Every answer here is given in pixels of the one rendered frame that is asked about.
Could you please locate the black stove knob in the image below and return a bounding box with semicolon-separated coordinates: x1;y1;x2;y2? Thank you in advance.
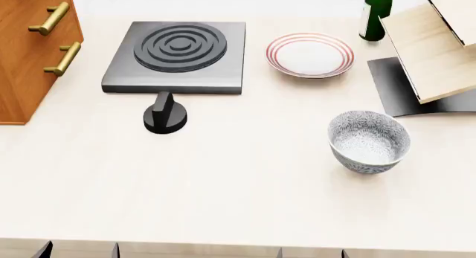
142;91;189;136

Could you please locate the dark grey flat stove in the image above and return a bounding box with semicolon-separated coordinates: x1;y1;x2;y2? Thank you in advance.
100;21;247;96

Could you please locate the grey patterned white bowl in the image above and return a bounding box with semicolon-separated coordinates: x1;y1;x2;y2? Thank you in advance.
327;109;413;175

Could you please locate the white plate with red rings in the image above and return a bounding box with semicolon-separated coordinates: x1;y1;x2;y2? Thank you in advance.
265;32;356;80

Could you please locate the dark green wine bottle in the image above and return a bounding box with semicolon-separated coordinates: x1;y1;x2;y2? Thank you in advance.
358;0;394;43

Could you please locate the light wooden wine rack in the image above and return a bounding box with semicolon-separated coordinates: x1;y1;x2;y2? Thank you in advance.
377;0;476;106

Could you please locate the brown wooden cabinet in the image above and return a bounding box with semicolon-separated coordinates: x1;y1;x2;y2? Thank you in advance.
0;0;85;126

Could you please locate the brass cabinet handle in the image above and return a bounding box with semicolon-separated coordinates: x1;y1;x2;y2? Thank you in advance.
28;1;71;37
43;41;83;77

